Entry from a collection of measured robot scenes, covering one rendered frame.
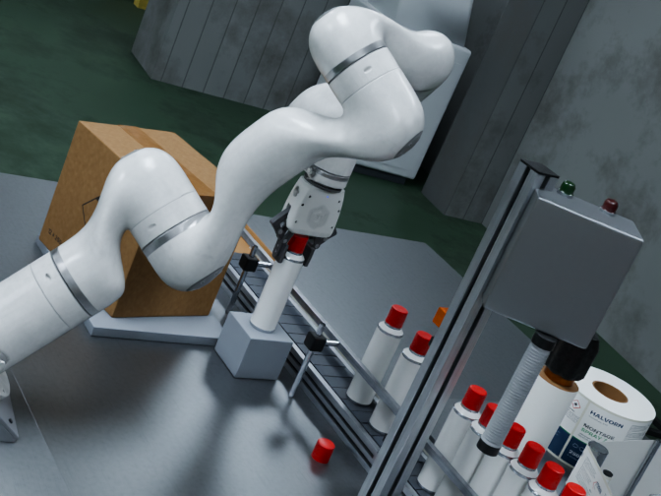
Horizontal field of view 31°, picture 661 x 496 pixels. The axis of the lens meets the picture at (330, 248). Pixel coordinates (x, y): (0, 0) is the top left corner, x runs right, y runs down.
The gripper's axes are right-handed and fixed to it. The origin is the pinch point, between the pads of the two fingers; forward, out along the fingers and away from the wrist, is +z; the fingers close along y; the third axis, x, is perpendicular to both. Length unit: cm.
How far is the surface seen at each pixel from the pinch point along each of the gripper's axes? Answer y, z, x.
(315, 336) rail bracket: 4.4, 11.4, -10.6
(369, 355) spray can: 12.3, 10.3, -18.0
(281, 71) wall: 268, 82, 438
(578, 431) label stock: 56, 13, -36
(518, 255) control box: -2, -30, -54
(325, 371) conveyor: 12.3, 20.4, -8.3
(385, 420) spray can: 12.9, 17.5, -28.5
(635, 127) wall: 348, 11, 233
